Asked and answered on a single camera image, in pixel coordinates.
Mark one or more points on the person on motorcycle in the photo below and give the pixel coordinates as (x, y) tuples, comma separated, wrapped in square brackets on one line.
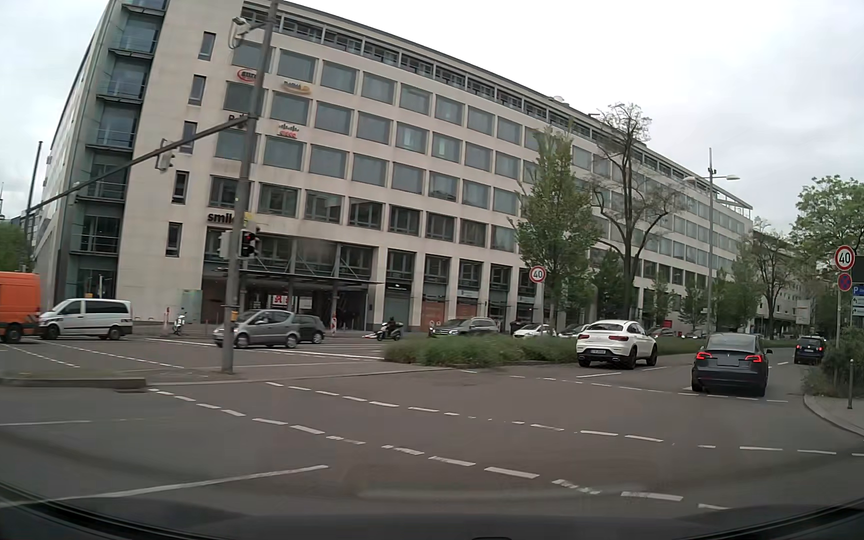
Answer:
[(389, 329)]

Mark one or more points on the planted median strip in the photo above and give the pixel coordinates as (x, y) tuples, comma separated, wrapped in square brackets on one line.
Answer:
[(477, 350)]

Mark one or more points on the row of parked cars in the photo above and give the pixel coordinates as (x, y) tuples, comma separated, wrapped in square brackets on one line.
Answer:
[(507, 328)]

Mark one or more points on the large beige office building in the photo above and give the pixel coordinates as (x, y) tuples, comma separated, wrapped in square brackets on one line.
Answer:
[(372, 187)]

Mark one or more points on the round speed limit sign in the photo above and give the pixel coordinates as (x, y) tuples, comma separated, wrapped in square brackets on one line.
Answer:
[(537, 285)]

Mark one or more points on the dark small car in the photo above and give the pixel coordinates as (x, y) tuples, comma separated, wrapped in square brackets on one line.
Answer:
[(310, 327)]

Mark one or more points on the grey asphalt road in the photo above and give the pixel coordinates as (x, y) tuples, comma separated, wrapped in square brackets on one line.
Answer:
[(432, 420)]

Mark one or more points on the silver minivan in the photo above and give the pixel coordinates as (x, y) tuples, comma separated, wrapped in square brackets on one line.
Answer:
[(263, 328)]

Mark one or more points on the traffic light on tall pole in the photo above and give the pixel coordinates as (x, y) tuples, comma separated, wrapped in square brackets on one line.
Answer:
[(241, 225)]

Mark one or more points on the row of trees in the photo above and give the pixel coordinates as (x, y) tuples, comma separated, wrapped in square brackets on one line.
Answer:
[(627, 247)]

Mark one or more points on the white car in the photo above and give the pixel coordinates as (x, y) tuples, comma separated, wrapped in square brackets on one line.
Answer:
[(616, 343)]

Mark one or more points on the car's own bonnet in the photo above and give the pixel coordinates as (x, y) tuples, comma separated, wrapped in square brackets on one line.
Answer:
[(432, 525)]

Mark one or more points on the parked white scooter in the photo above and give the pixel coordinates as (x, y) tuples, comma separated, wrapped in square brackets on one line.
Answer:
[(178, 322)]

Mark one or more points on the dark grey car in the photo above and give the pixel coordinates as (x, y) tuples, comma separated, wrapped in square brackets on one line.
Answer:
[(730, 363)]

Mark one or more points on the white van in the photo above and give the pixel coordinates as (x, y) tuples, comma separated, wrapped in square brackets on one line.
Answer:
[(91, 318)]

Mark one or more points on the distant building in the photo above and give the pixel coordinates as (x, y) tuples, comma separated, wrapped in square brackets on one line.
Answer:
[(784, 304)]

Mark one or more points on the kerbed traffic island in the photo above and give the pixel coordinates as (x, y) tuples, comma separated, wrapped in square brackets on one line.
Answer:
[(64, 379)]

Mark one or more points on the dark blue car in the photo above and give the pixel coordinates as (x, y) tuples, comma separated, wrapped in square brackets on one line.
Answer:
[(809, 349)]

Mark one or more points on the dark lamp pole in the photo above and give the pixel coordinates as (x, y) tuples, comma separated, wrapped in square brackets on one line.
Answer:
[(31, 195)]

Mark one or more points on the large green tree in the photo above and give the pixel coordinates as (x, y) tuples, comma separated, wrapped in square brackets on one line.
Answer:
[(852, 217)]

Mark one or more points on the grey bollard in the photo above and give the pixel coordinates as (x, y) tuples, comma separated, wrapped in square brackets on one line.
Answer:
[(850, 384)]

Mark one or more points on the green bushes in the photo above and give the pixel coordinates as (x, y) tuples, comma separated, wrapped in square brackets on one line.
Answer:
[(863, 364)]

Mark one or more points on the street lamp post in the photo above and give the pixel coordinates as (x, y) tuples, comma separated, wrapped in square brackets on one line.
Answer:
[(710, 240)]

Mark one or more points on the speed limit sign with post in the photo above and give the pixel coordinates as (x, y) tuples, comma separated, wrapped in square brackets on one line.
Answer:
[(843, 285)]

